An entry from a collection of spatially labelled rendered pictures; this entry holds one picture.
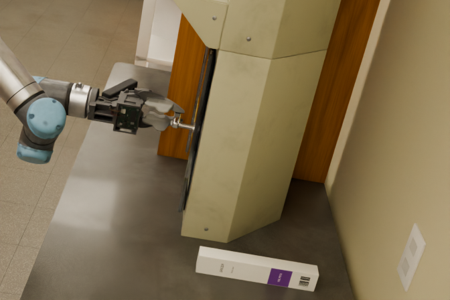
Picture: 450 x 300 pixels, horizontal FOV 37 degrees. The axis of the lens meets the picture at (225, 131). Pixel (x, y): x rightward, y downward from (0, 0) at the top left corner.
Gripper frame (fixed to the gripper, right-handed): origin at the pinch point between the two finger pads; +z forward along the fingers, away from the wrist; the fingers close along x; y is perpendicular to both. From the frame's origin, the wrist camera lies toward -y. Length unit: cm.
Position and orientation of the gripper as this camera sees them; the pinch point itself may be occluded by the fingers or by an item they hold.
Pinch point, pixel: (178, 114)
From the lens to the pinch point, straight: 158.7
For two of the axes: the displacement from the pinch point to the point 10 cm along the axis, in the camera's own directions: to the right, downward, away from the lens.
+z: 9.8, 1.7, 0.9
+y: 0.0, 4.4, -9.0
